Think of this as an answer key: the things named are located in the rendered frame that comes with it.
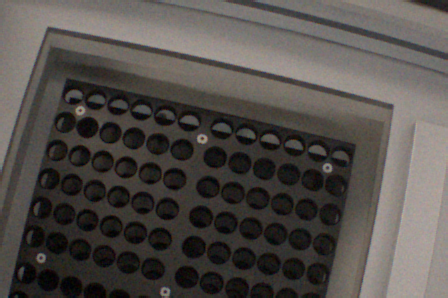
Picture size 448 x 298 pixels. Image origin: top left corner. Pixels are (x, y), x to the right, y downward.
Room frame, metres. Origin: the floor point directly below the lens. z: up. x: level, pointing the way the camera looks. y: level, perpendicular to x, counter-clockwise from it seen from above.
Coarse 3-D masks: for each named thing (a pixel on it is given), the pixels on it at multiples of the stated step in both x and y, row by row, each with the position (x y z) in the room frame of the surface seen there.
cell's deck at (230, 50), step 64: (0, 0) 0.24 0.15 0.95; (64, 0) 0.24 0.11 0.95; (128, 0) 0.25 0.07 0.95; (0, 64) 0.20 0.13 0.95; (192, 64) 0.22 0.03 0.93; (256, 64) 0.22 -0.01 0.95; (320, 64) 0.23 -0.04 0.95; (384, 64) 0.24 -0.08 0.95; (0, 128) 0.16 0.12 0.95; (384, 128) 0.21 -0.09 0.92; (0, 192) 0.13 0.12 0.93; (384, 192) 0.17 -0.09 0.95; (384, 256) 0.13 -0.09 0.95
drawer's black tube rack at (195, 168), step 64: (64, 128) 0.19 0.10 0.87; (128, 128) 0.19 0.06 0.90; (192, 128) 0.21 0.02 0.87; (64, 192) 0.14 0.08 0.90; (128, 192) 0.15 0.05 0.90; (192, 192) 0.16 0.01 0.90; (256, 192) 0.18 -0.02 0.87; (320, 192) 0.17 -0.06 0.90; (64, 256) 0.11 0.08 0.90; (128, 256) 0.12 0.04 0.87; (192, 256) 0.13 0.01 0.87; (256, 256) 0.13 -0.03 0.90; (320, 256) 0.14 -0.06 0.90
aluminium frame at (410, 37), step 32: (160, 0) 0.25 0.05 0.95; (192, 0) 0.25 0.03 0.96; (224, 0) 0.25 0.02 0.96; (256, 0) 0.25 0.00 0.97; (288, 0) 0.25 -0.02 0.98; (320, 0) 0.25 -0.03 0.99; (352, 0) 0.25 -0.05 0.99; (384, 0) 0.26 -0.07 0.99; (416, 0) 0.26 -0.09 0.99; (320, 32) 0.25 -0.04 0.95; (352, 32) 0.25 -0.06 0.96; (384, 32) 0.25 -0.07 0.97; (416, 32) 0.24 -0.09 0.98; (416, 64) 0.24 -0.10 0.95
